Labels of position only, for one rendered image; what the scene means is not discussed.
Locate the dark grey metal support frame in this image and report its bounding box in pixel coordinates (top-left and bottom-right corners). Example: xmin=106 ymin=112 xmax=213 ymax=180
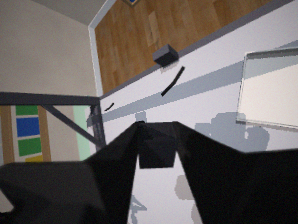
xmin=0 ymin=92 xmax=103 ymax=149

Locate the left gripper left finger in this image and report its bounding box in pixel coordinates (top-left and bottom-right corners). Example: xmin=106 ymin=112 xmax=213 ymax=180
xmin=0 ymin=123 xmax=139 ymax=224

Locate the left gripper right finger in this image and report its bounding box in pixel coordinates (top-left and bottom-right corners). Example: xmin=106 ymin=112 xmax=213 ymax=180
xmin=172 ymin=121 xmax=298 ymax=224

